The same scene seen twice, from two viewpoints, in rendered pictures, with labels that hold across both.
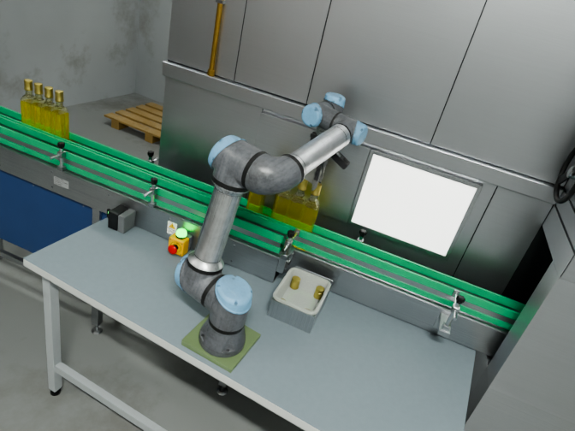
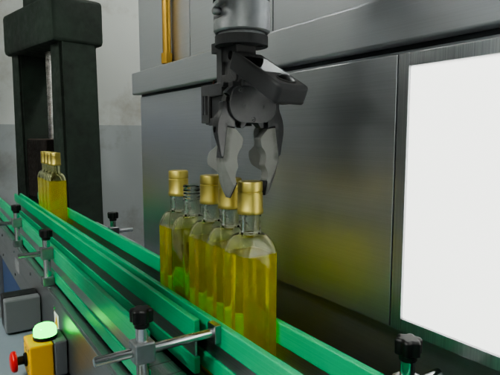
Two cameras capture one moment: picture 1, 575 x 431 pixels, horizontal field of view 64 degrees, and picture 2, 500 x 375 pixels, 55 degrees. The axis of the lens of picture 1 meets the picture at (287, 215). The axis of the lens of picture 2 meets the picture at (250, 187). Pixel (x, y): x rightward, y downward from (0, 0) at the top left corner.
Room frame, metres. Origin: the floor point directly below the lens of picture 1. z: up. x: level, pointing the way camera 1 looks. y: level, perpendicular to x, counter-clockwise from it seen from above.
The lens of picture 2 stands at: (1.14, -0.52, 1.22)
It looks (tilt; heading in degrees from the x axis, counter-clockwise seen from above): 6 degrees down; 43
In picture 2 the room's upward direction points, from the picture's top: straight up
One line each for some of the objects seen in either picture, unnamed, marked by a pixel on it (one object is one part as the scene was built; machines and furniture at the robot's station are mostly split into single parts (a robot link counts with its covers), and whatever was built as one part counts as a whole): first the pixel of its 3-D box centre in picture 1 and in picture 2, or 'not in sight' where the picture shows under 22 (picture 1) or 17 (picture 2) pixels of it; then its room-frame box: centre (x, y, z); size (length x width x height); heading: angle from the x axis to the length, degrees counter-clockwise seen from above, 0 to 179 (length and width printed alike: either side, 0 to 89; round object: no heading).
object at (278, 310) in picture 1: (302, 295); not in sight; (1.40, -0.13, 0.79); 0.27 x 0.17 x 0.08; 166
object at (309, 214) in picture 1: (307, 221); (250, 306); (1.61, -0.08, 0.99); 0.06 x 0.06 x 0.21; 76
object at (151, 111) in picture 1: (171, 128); not in sight; (4.54, 1.42, 0.05); 1.15 x 0.79 x 0.10; 71
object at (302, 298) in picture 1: (300, 297); not in sight; (1.37, -0.12, 0.80); 0.22 x 0.17 x 0.09; 166
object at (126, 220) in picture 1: (121, 219); (21, 310); (1.60, 0.67, 0.79); 0.08 x 0.08 x 0.08; 76
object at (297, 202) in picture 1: (293, 216); (230, 295); (1.63, -0.03, 0.99); 0.06 x 0.06 x 0.21; 77
